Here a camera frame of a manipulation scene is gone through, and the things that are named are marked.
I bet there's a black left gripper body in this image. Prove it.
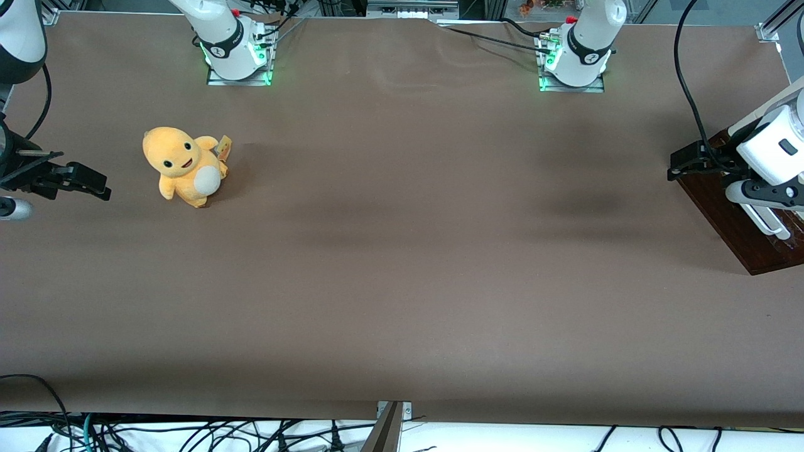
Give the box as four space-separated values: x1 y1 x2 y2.
702 127 752 181

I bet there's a black floor cable bundle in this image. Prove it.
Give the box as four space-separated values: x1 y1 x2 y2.
0 411 378 452

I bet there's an aluminium frame profile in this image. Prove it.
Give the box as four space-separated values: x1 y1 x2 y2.
761 0 804 40

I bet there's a black looped floor cable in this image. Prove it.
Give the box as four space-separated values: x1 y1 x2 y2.
0 374 75 452

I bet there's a short black table cable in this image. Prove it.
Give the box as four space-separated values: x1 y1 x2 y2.
500 17 548 40

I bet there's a silver metal box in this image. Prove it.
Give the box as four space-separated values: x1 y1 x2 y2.
366 0 460 19

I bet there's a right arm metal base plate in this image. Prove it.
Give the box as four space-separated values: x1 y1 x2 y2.
206 35 273 87

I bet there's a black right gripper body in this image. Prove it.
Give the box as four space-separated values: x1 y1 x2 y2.
0 149 68 202

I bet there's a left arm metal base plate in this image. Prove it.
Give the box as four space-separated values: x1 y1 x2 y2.
538 33 606 94

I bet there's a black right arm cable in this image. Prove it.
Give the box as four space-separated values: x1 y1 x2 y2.
24 62 53 141

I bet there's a long black table cable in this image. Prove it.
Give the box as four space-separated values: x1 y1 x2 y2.
438 25 555 56

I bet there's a yellow plush toy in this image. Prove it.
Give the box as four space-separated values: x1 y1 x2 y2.
142 126 232 209

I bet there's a dark grey pole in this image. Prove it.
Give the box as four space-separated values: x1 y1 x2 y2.
360 402 404 452

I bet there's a brown table cover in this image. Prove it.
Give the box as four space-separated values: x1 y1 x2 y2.
0 11 804 429

